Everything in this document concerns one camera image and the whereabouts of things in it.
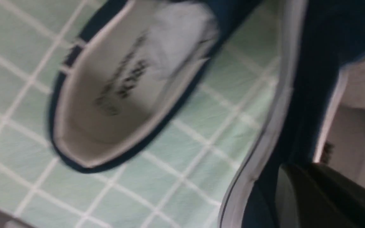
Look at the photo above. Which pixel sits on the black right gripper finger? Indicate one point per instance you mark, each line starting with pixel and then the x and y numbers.
pixel 318 197

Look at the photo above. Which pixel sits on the navy slip-on shoe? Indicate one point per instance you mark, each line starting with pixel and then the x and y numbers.
pixel 319 39
pixel 130 70

